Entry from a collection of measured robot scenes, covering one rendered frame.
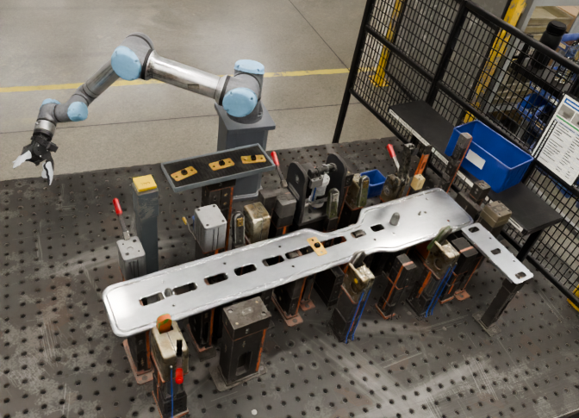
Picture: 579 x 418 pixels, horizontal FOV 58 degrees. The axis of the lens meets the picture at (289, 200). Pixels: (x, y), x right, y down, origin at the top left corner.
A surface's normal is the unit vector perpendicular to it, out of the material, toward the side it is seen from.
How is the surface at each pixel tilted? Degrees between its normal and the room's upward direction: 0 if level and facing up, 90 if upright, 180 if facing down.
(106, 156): 0
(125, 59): 90
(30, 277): 0
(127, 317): 0
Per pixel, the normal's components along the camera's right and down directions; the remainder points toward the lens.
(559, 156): -0.87, 0.23
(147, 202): 0.47, 0.64
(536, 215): 0.15, -0.73
